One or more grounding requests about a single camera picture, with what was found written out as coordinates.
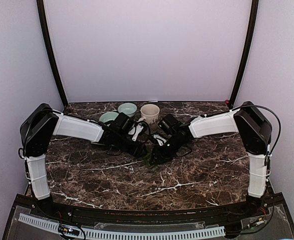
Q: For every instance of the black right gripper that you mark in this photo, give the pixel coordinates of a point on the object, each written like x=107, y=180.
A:
x=162, y=157

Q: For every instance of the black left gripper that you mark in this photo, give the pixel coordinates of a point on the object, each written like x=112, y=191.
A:
x=136, y=152

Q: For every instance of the green weekly pill organizer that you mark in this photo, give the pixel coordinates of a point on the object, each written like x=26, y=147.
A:
x=148, y=159

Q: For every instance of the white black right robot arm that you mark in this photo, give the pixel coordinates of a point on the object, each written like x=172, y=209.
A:
x=248, y=121

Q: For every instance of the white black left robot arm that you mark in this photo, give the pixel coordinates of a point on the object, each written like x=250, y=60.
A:
x=37, y=130

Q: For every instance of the beige printed ceramic mug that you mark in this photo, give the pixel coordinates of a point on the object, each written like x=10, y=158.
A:
x=150, y=114

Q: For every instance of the celadon ceramic bowl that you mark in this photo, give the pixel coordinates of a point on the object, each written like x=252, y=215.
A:
x=128, y=109
x=108, y=116

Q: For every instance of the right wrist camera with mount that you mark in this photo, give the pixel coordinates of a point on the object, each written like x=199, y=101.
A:
x=158, y=139

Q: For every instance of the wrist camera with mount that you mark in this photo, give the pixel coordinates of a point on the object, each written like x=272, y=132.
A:
x=138, y=128
x=158, y=139

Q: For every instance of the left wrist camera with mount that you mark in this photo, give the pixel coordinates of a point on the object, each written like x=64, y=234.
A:
x=138, y=128

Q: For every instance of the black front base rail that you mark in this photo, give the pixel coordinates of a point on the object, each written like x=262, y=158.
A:
x=222, y=215

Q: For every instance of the white slotted cable duct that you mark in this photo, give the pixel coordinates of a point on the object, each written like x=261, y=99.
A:
x=106, y=231

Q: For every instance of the black left frame post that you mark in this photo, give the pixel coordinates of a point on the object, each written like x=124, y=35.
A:
x=50, y=51

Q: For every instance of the black frame post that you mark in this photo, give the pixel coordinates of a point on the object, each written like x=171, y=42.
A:
x=245, y=52
x=50, y=51

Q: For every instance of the black right frame post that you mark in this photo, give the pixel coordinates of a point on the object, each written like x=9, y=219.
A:
x=245, y=52

